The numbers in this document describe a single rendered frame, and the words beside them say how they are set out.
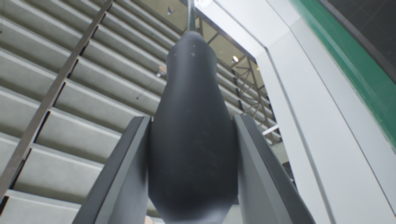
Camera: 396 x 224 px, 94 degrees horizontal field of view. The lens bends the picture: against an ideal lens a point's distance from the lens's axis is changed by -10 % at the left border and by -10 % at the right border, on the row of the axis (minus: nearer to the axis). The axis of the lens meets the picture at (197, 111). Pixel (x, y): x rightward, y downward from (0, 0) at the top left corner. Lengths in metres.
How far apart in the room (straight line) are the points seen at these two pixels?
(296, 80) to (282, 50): 0.05
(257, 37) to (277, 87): 0.07
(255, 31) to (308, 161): 0.16
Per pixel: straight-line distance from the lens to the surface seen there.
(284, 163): 0.51
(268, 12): 0.26
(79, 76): 10.08
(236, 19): 0.26
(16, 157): 5.78
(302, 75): 0.23
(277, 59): 0.26
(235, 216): 0.41
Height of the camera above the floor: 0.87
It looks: 35 degrees up
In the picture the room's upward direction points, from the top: 127 degrees counter-clockwise
